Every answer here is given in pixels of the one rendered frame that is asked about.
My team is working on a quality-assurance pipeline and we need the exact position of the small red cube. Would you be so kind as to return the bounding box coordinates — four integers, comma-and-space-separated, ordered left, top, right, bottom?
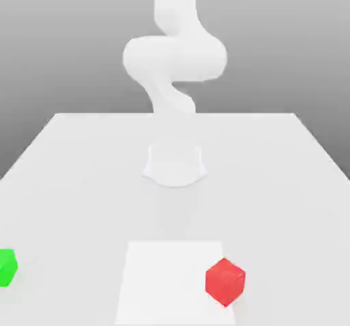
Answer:
204, 258, 246, 308

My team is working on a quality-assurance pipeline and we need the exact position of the small green cube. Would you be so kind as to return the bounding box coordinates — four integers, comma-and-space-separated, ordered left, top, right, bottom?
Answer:
0, 248, 19, 288

